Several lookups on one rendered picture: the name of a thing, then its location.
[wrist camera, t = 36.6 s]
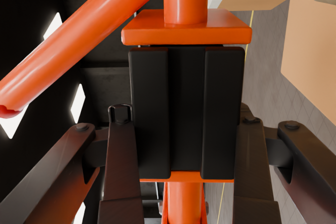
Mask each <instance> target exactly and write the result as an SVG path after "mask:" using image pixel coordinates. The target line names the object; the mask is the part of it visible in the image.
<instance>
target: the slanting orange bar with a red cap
mask: <svg viewBox="0 0 336 224"><path fill-rule="evenodd" d="M148 1H149V0H87V1H86V2H85V3H84V4H83V5H82V6H81V7H80V8H79V9H78V10H77V11H75V12H74V13H73V14H72V15H71V16H70V17H69V18H68V19H67V20H66V21H65V22H64V23H62V24H61V25H60V26H59V27H58V28H57V29H56V30H55V31H54V32H53V33H52V34H51V35H49V36H48V37H47V38H46V39H45V40H44V41H43V42H42V43H41V44H40V45H39V46H38V47H37V48H35V49H34V50H33V51H32V52H31V53H30V54H29V55H28V56H27V57H26V58H25V59H24V60H22V61H21V62H20V63H19V64H18V65H17V66H16V67H15V68H14V69H13V70H12V71H11V72H10V73H8V74H7V75H6V76H5V77H4V78H3V79H2V80H1V81H0V118H2V119H10V118H14V117H16V116H17V115H19V114H20V113H21V112H22V111H23V110H24V108H25V107H26V106H27V105H28V104H29V103H31V102H32V101H33V100H34V99H35V98H36V97H38V96H39V95H40V94H41V93H42V92H43V91H44V90H46V89H47V88H48V87H49V86H50V85H51V84H53V83H54V82H55V81H56V80H57V79H58V78H60V77H61V76H62V75H63V74H64V73H65V72H67V71H68V70H69V69H70V68H71V67H72V66H74V65H75V64H76V63H77V62H78V61H79V60H80V59H82V58H83V57H84V56H85V55H86V54H87V53H89V52H90V51H91V50H92V49H93V48H94V47H96V46H97V45H98V44H99V43H100V42H101V41H103V40H104V39H105V38H106V37H107V36H108V35H110V34H111V33H112V32H113V31H114V30H115V29H117V28H118V27H119V26H120V25H121V24H122V23H123V22H125V21H126V20H127V19H128V18H129V17H130V16H132V15H133V14H134V13H135V12H136V11H137V10H139V9H140V8H141V7H142V6H143V5H144V4H146V3H147V2H148Z"/></svg>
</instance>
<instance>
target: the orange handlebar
mask: <svg viewBox="0 0 336 224"><path fill-rule="evenodd" d="M163 3H164V22H165V23H168V24H177V25H191V24H201V23H205V22H207V21H208V0H163ZM159 213H160V215H162V219H161V224H208V222H207V215H208V214H209V203H208V202H207V201H205V195H204V186H203V182H164V192H163V201H160V203H159Z"/></svg>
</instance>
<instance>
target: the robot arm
mask: <svg viewBox="0 0 336 224"><path fill-rule="evenodd" d="M108 116H109V128H105V129H100V130H95V126H94V125H93V124H91V123H83V122H82V123H78V124H76V125H73V126H72V127H70V128H69V129H68V131H67V132H66V133H65V134H64V135H63V136H62V137H61V138H60V139H59V140H58V141H57V142H56V144H55V145H54V146H53V147H52V148H51V149H50V150H49V151H48V152H47V153H46V154H45V155H44V156H43V158H42V159H41V160H40V161H39V162H38V163H37V164H36V165H35V166H34V167H33V168H32V169H31V171H30V172H29V173H28V174H27V175H26V176H25V177H24V178H23V179H22V180H21V181H20V182H19V183H18V185H17V186H16V187H15V188H14V189H13V190H12V191H11V192H10V193H9V194H8V195H7V196H6V198H5V199H4V200H3V201H2V202H1V203H0V224H71V223H72V222H73V220H74V218H75V216H76V214H77V212H78V211H79V209H80V207H81V205H82V203H83V201H84V199H85V198H86V196H87V194H88V192H89V190H90V188H91V187H92V185H93V183H94V181H95V179H96V177H97V176H98V174H99V172H100V167H102V166H105V176H104V188H103V199H102V200H101V201H100V202H99V209H98V219H97V224H145V220H144V211H143V201H142V195H141V185H140V175H139V165H138V155H137V145H136V135H135V127H134V126H133V114H132V105H131V104H126V103H120V104H114V105H112V106H110V107H109V108H108ZM269 165H271V166H273V169H274V172H275V173H276V175H277V177H278V178H279V180H280V182H281V183H282V185H283V187H284V188H285V190H286V192H287V193H288V195H289V196H290V198H291V200H292V201H293V203H294V205H295V206H296V208H297V210H298V211H299V213H300V215H301V216H302V218H303V220H304V221H305V223H306V224H336V155H335V154H334V153H333V152H332V151H331V150H330V149H329V148H328V147H327V146H326V145H325V144H324V143H322V142H321V141H320V140H319V139H318V138H317V137H316V136H315V135H314V134H313V133H312V132H311V131H310V130H309V129H308V128H307V127H306V126H305V125H303V124H302V123H299V122H297V121H293V120H286V121H281V122H279V124H278V128H272V127H266V126H263V121H262V120H261V119H260V118H258V117H255V116H254V115H253V114H252V112H251V110H250V108H249V107H248V105H246V104H245V103H243V102H242V103H241V112H240V124H239V125H237V127H236V146H235V163H234V183H233V204H232V224H282V221H281V214H280V208H279V203H278V201H274V194H273V187H272V181H271V174H270V167H269Z"/></svg>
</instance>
